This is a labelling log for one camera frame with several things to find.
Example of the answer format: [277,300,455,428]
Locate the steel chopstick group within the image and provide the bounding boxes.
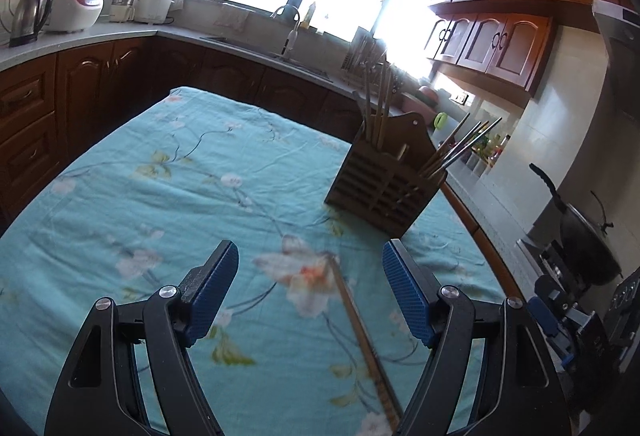
[423,117,502,179]

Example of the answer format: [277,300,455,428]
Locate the steel kitchen sink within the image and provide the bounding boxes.
[201,36,330,80]

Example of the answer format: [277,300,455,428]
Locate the black frying pan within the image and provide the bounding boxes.
[528,163,622,286]

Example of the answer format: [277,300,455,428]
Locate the teal floral tablecloth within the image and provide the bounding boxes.
[0,86,507,436]

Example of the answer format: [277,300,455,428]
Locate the green cap bottle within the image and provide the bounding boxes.
[472,135,496,159]

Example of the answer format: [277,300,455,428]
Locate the wooden utensil holder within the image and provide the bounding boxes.
[324,112,447,237]

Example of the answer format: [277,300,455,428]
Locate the pink basin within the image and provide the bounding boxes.
[400,86,439,125]

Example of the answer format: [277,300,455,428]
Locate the lower wooden base cabinets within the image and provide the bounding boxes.
[1,32,360,226]

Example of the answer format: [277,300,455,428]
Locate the steel range hood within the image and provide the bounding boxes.
[591,0,640,122]

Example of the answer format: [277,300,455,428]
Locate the dish drying rack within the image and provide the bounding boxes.
[341,26,406,88]

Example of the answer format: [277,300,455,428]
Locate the small blender jar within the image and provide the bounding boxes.
[110,0,134,23]

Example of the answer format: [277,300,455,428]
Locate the white red rice cooker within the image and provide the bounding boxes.
[44,0,104,32]

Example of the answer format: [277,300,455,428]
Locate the white slow cooker pot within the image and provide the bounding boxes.
[134,0,174,24]

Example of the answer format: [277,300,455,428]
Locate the steel electric kettle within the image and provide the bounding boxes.
[9,0,53,48]

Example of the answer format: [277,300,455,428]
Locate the chrome sink faucet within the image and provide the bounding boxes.
[270,3,302,58]

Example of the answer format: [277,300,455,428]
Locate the yellow dish soap bottle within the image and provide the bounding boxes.
[300,2,317,29]

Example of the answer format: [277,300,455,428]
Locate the white cup green handle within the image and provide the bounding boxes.
[433,112,452,136]

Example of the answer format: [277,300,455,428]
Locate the upper wooden wall cabinets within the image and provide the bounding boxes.
[427,0,630,107]

